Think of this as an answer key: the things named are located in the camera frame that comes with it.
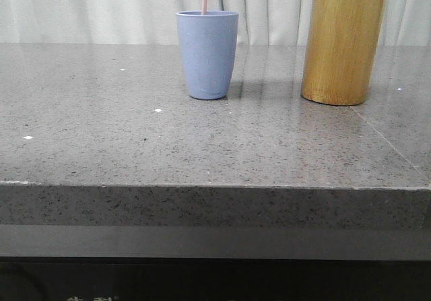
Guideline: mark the bamboo cylindrical holder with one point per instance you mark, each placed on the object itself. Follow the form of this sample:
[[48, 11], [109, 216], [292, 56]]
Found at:
[[342, 40]]

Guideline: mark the white pleated curtain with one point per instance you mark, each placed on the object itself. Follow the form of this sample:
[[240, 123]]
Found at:
[[261, 22]]

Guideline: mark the blue plastic cup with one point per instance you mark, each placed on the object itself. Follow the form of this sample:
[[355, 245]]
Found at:
[[208, 45]]

